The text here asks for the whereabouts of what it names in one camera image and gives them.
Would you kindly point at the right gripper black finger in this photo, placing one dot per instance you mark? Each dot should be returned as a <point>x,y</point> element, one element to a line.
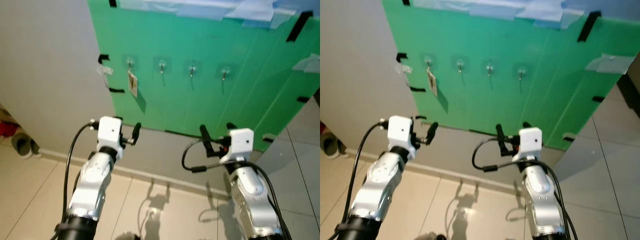
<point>527,125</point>
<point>205,136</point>
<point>232,126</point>
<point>500,136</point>

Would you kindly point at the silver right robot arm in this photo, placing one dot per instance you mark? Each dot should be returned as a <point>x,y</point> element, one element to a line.
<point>250,200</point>
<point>542,200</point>

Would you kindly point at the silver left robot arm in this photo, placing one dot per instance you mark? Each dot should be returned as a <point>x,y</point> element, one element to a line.
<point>92,185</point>
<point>377,185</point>

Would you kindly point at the clear adhesive metal hook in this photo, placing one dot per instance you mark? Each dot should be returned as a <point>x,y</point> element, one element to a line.
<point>192,69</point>
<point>428,61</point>
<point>522,72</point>
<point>130,63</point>
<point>490,68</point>
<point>225,73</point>
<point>162,65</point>
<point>460,65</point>

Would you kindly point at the green plastic board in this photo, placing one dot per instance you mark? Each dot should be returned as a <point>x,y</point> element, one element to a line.
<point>200,105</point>
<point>500,105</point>

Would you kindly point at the small clear tape piece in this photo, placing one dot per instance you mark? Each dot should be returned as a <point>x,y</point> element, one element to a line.
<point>105,70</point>
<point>404,69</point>

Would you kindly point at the grey slipper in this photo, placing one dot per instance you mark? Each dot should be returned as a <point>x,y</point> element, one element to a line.
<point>330,145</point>
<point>22,144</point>

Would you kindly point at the grey robot foot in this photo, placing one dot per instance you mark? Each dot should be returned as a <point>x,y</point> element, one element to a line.
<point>430,236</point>
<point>127,236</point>

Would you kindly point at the large clear tape piece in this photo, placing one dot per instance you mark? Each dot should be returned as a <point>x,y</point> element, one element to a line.
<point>309,64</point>
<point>610,63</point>

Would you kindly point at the long black tape strip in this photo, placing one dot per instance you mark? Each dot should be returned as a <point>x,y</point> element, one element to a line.
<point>588,26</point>
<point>299,26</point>

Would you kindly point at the pale blue tape strip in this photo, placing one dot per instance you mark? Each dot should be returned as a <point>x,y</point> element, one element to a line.
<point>500,10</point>
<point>210,10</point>

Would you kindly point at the red shoe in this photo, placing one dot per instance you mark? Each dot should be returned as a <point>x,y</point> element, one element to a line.
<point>7,129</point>

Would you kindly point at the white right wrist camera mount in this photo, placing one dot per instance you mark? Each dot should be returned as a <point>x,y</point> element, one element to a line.
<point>241,142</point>
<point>531,142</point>

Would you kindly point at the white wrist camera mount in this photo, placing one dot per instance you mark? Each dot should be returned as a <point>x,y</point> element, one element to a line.
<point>400,131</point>
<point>241,142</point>
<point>110,131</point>
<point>531,142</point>

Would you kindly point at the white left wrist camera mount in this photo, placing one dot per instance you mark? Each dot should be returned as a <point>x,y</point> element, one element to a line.
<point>400,131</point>
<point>110,131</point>

